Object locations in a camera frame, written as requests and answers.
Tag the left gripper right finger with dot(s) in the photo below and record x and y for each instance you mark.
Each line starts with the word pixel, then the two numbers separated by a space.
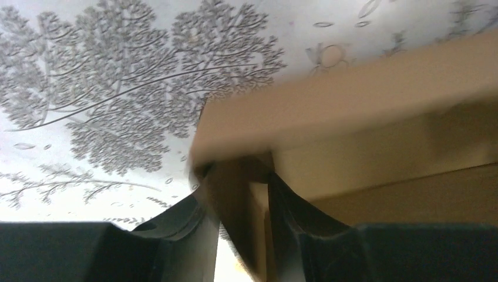
pixel 310 245

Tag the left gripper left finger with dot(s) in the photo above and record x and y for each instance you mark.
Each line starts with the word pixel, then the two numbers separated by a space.
pixel 179 244

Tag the brown cardboard box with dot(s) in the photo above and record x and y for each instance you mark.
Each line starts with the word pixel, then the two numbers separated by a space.
pixel 407 139

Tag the floral patterned table mat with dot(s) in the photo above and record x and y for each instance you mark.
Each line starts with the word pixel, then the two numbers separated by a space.
pixel 102 99

